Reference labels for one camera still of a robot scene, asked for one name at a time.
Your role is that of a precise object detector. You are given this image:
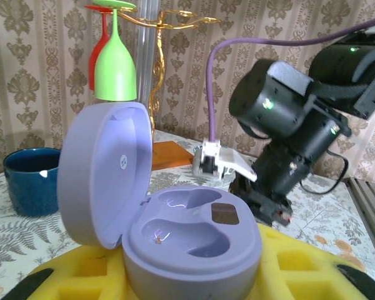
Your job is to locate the gold wire glass rack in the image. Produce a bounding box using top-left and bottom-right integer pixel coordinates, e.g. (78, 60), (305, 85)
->
(117, 8), (222, 172)

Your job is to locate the dark blue enamel mug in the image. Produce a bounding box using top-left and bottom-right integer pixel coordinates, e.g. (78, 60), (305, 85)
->
(2, 147), (63, 217)

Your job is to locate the right aluminium table side rail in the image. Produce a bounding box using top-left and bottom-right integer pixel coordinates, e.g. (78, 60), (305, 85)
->
(346, 177), (375, 234)

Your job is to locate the purple toy cup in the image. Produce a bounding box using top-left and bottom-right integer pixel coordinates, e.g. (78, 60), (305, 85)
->
(56, 100), (263, 300)

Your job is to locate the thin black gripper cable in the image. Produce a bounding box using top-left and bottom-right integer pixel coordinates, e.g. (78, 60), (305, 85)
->
(299, 149), (349, 196)

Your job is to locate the right aluminium frame post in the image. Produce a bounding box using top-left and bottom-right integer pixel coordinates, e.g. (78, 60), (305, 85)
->
(136, 0), (162, 132)

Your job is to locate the red plastic wine glass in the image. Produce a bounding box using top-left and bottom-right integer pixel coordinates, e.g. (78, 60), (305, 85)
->
(84, 3), (115, 92)

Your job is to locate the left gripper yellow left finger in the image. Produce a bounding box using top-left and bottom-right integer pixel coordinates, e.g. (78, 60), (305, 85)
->
(4, 243), (129, 300)

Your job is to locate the green plastic wine glass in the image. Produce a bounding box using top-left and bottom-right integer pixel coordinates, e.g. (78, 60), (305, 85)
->
(92, 0), (138, 103)

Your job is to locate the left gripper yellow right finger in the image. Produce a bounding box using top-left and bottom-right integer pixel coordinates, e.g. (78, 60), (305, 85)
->
(256, 223), (375, 300)

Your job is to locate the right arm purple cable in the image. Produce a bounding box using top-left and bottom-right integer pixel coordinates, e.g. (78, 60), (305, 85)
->
(205, 14), (375, 144)

